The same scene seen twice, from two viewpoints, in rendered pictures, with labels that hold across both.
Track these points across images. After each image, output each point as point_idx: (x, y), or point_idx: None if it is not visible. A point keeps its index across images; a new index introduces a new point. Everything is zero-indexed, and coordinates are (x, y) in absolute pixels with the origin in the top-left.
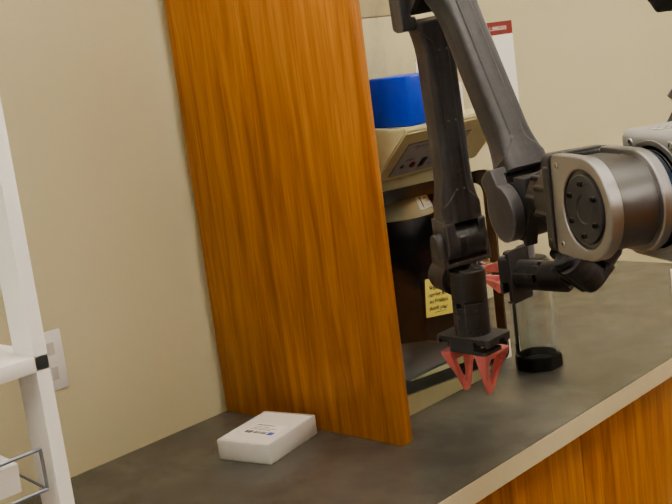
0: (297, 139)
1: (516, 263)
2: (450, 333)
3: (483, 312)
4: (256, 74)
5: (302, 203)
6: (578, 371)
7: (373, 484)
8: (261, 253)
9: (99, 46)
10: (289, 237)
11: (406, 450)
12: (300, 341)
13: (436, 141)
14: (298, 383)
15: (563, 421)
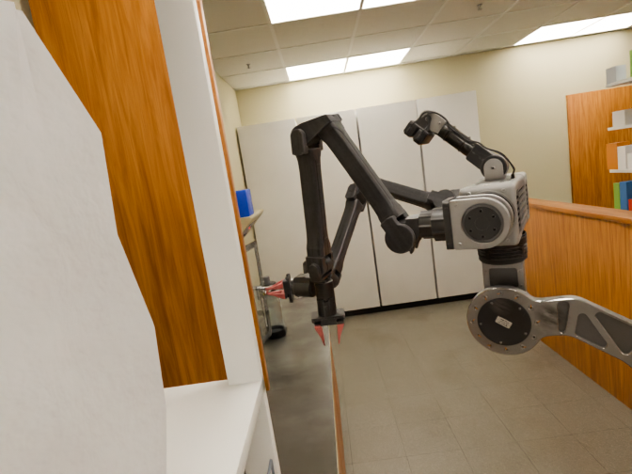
0: (186, 229)
1: (291, 282)
2: (317, 316)
3: (335, 301)
4: (151, 193)
5: (191, 266)
6: (298, 332)
7: (284, 414)
8: (156, 302)
9: None
10: (180, 288)
11: (274, 391)
12: (189, 350)
13: (314, 213)
14: (188, 375)
15: (327, 353)
